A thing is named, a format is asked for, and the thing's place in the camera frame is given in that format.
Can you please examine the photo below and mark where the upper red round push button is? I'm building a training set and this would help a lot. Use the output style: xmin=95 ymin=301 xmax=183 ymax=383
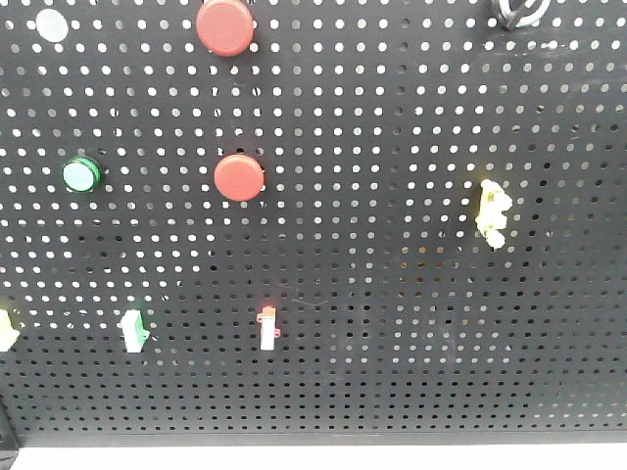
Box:
xmin=196 ymin=0 xmax=254 ymax=57

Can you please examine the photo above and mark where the black perforated pegboard panel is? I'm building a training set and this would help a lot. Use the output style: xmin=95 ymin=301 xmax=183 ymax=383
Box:
xmin=1 ymin=1 xmax=626 ymax=447

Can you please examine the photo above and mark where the yellow-white rocker switch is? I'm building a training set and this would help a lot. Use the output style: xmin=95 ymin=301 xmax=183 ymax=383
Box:
xmin=0 ymin=309 xmax=20 ymax=353

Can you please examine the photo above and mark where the red-white rocker switch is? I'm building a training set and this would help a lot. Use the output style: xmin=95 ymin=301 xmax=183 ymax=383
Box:
xmin=257 ymin=306 xmax=281 ymax=352

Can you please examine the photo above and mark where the lower red round push button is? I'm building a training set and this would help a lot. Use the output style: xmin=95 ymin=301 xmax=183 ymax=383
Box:
xmin=214 ymin=154 xmax=265 ymax=202

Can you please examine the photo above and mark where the red round push button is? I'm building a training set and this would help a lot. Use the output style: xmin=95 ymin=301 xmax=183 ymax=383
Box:
xmin=214 ymin=154 xmax=265 ymax=202
xmin=196 ymin=0 xmax=254 ymax=57

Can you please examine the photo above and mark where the green illuminated push button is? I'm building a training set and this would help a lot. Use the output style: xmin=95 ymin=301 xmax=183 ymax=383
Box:
xmin=62 ymin=156 xmax=104 ymax=193

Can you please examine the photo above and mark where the green-white rocker switch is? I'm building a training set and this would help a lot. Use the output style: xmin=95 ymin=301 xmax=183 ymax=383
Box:
xmin=121 ymin=309 xmax=150 ymax=353

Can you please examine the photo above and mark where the yellow toggle handle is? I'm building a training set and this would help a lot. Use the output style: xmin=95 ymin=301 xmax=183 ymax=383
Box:
xmin=475 ymin=179 xmax=513 ymax=250

